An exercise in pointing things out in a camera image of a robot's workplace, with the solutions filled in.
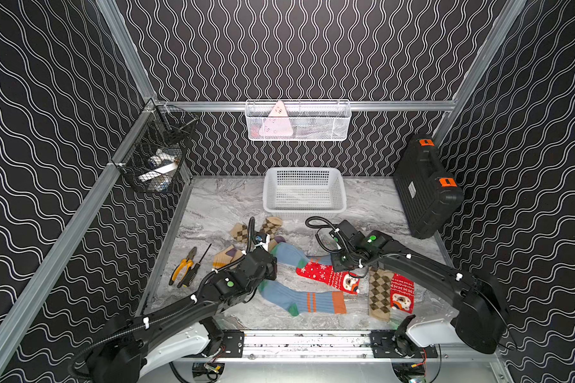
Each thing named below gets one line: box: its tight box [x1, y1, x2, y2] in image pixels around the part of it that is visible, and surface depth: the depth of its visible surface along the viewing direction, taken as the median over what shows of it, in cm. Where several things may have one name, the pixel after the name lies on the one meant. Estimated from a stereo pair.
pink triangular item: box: [258, 100, 294, 137], surface depth 91 cm
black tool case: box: [392, 134, 465, 240], surface depth 90 cm
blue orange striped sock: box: [258, 279, 348, 317], surface depth 85 cm
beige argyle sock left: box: [230, 216, 284, 244], surface depth 105 cm
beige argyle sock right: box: [368, 265, 394, 323], surface depth 85 cm
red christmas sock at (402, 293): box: [389, 272, 415, 314], surface depth 85 cm
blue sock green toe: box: [270, 241, 333, 269], surface depth 88 cm
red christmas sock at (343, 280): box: [295, 262, 361, 295], surface depth 90 cm
